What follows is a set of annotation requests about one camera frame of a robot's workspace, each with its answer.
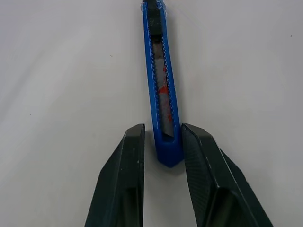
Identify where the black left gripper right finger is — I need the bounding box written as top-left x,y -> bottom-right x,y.
180,122 -> 275,227

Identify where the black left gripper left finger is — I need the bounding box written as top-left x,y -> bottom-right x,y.
84,123 -> 146,227

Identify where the blue utility cutter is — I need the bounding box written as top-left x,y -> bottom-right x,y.
139,0 -> 185,169

